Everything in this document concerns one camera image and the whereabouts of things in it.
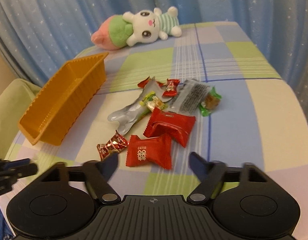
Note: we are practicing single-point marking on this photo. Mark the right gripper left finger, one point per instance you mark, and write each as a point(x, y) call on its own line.
point(97, 174)

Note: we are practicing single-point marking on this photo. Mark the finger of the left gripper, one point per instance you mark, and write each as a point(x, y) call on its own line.
point(16, 163)
point(22, 171)

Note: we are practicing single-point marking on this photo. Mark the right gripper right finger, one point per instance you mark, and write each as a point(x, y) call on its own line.
point(210, 175)

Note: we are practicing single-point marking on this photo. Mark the red foil candy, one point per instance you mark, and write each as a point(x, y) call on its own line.
point(116, 144)

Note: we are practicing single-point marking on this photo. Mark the large red snack packet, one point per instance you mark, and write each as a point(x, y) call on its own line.
point(177, 126)

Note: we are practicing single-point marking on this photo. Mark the red packet white pattern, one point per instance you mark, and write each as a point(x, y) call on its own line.
point(152, 150)

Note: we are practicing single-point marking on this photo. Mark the green brown snack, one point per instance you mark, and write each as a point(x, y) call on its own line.
point(211, 101)

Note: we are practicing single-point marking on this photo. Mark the clear dark snack packet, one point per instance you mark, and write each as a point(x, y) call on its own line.
point(189, 97)

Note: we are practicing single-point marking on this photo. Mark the yellow green small candy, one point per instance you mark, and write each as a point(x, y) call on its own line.
point(151, 101)

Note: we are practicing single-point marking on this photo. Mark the small red candy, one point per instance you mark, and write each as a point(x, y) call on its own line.
point(171, 87)

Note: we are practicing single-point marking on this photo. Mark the silver grey snack pouch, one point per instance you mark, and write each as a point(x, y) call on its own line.
point(131, 114)

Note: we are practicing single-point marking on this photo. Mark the orange plastic tray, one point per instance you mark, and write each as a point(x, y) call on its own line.
point(59, 103)

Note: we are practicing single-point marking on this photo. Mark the light green cushion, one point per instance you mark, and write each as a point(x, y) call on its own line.
point(14, 101)

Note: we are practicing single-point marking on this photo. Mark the checkered tablecloth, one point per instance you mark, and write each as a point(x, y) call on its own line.
point(258, 120)

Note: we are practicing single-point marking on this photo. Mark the white bunny plush toy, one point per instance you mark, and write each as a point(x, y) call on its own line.
point(129, 29)

